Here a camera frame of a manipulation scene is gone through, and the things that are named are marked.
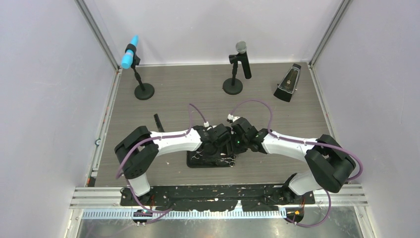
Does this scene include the black zipper tool case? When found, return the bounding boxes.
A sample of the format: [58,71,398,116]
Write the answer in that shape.
[186,145,237,169]

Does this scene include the silver cutting scissors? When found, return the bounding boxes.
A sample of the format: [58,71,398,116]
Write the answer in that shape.
[220,157,235,167]

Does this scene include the silver thinning scissors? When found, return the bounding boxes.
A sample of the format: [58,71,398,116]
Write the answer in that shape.
[191,151,203,160]

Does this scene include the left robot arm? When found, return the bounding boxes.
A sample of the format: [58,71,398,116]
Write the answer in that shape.
[114,124,231,205]

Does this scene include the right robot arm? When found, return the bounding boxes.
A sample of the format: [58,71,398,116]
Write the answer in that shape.
[227,116,356,204]

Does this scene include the right black microphone stand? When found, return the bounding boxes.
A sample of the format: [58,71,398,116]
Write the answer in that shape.
[222,55,243,95]

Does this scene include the black microphone stand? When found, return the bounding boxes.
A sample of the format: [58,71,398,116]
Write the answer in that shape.
[131,56,155,100]
[222,55,243,95]

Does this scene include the black comb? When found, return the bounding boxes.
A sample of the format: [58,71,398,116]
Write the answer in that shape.
[154,114,165,133]

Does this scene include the black metronome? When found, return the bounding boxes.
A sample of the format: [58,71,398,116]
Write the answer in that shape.
[273,63,301,102]

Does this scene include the left black microphone stand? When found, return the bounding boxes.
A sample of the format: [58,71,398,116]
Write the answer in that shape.
[131,56,155,100]

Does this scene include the black grey microphone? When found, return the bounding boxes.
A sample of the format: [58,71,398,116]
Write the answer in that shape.
[235,41,252,79]

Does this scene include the blue microphone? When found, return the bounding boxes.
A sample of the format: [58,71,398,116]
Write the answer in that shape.
[121,35,139,69]

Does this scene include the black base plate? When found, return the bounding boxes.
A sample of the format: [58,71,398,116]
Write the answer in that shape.
[120,184,315,212]

